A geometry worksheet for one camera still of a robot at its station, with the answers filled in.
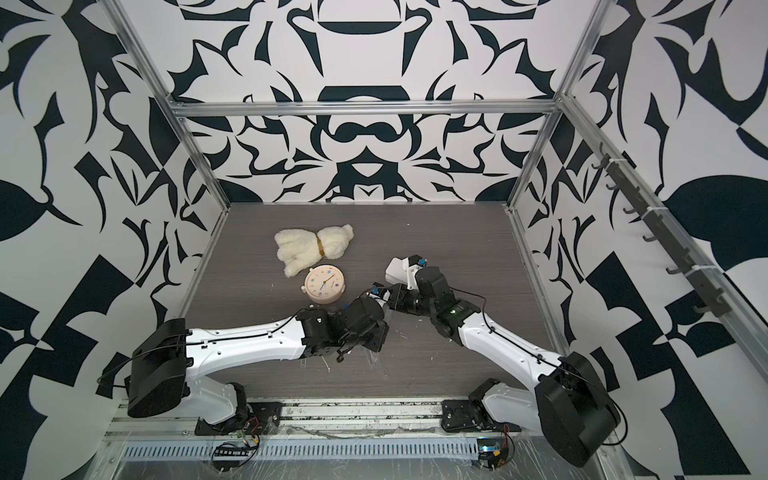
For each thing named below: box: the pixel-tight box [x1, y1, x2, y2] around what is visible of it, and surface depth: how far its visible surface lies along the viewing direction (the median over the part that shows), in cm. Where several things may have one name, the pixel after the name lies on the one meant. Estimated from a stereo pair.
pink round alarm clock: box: [300, 264, 346, 305], surface depth 97 cm
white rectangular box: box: [384, 256, 409, 285], surface depth 98 cm
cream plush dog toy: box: [275, 224, 354, 278], surface depth 100 cm
